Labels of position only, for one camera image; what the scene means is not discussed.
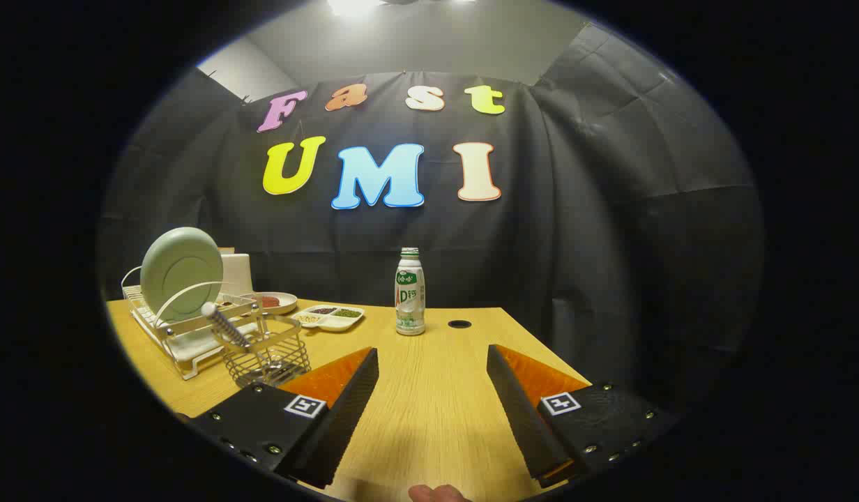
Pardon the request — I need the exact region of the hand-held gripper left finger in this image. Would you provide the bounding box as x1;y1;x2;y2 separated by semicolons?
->
190;347;380;490

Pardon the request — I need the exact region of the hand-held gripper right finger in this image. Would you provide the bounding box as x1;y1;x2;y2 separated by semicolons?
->
486;343;678;489

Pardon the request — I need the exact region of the metal wire basket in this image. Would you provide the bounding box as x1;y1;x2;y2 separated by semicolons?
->
210;314;312;389

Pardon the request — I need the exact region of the spoon with white ball end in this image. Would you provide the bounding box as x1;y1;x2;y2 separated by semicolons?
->
201;302;252;349

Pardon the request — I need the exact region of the white wire dish rack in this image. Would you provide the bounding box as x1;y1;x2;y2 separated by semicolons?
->
121;265;266;381

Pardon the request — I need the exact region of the pale green plate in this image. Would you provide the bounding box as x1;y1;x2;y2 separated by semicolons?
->
140;227;225;323

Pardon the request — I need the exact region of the round plate with meat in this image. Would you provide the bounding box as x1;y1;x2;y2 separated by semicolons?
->
252;291;299;316

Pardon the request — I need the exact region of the white divided snack tray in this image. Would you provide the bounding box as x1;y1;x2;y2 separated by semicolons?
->
291;304;365;332

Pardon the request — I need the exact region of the white drink bottle green label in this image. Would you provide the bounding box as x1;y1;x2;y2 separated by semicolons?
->
395;247;427;337

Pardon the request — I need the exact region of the white toaster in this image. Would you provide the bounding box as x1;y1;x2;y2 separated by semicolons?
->
220;252;254;299

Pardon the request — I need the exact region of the black backdrop cloth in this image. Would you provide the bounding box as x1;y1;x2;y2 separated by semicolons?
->
98;24;765;419

